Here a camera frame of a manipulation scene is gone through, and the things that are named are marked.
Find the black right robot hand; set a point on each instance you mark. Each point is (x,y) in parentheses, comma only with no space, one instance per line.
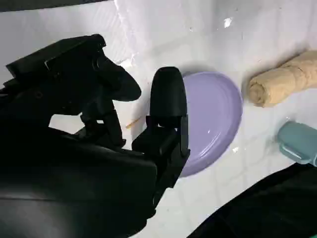
(74,178)

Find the beige towel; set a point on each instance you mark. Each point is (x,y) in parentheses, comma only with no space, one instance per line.
(277,81)

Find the small wooden stick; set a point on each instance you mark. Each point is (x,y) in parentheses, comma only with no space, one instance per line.
(133,122)

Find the lilac plate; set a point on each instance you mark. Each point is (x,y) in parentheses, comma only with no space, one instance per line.
(213,111)

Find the black cloth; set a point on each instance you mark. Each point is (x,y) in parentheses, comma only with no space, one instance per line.
(260,208)

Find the green cloth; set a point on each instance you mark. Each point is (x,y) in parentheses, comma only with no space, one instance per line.
(315,236)

